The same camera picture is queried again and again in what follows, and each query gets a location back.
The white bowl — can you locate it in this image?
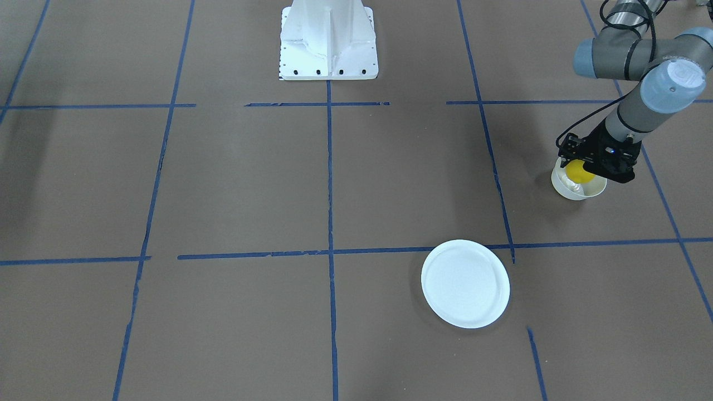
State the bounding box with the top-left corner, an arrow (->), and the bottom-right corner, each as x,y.
550,158 -> 608,201

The white plate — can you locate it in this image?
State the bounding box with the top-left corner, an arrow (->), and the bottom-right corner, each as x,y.
421,239 -> 510,329

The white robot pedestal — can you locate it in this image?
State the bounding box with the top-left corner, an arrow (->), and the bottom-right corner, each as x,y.
279,1 -> 379,81

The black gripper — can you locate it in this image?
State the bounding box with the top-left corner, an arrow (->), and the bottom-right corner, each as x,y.
585,125 -> 641,184

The yellow lemon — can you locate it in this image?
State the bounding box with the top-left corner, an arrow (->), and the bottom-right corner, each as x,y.
564,159 -> 596,184

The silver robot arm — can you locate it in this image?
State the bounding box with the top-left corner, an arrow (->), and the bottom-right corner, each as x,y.
573,1 -> 712,183

